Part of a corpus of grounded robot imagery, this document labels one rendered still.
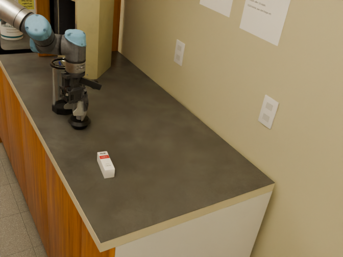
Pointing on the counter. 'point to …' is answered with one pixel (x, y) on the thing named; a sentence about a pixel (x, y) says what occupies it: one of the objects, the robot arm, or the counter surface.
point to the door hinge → (56, 17)
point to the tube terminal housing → (95, 33)
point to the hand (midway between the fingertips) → (79, 114)
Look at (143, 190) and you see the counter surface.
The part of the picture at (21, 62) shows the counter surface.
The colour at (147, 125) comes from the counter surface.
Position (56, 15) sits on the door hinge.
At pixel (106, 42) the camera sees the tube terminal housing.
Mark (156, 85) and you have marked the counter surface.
